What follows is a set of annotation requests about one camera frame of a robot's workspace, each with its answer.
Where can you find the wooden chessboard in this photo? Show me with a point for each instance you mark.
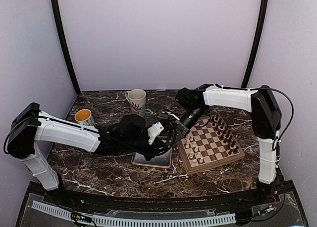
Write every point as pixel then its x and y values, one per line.
pixel 201 133

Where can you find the left black frame post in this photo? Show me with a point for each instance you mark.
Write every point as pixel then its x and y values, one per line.
pixel 64 46

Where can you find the silver metal tray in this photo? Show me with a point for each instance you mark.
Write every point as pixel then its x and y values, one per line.
pixel 162 161

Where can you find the white mug orange interior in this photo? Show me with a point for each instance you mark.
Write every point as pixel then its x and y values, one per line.
pixel 84 117

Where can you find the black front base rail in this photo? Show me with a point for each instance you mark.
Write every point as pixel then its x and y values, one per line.
pixel 241 202

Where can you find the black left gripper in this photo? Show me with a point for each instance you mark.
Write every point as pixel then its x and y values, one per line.
pixel 158 144

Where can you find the white slotted cable duct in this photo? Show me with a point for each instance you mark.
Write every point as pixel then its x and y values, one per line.
pixel 99 220

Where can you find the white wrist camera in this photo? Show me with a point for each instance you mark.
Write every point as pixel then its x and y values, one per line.
pixel 154 131
pixel 168 115

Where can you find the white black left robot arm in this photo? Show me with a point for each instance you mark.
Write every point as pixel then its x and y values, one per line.
pixel 32 125

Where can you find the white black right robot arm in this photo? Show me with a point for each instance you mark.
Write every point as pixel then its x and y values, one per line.
pixel 254 118

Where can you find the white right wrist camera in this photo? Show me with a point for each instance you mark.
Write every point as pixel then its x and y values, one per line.
pixel 168 115

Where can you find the black frame post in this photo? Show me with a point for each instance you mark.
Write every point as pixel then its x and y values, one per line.
pixel 64 46
pixel 256 43

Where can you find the dark chess pieces row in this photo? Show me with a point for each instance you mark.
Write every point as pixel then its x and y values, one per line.
pixel 223 137

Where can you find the white floral ceramic mug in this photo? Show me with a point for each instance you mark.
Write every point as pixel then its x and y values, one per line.
pixel 137 101

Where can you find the right black frame post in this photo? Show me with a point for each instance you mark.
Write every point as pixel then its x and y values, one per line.
pixel 256 43

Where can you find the white chess queen piece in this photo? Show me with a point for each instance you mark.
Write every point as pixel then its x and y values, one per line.
pixel 187 139

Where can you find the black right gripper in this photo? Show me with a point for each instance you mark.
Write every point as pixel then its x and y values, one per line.
pixel 179 124

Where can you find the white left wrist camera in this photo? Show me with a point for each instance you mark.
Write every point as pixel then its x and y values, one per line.
pixel 154 131

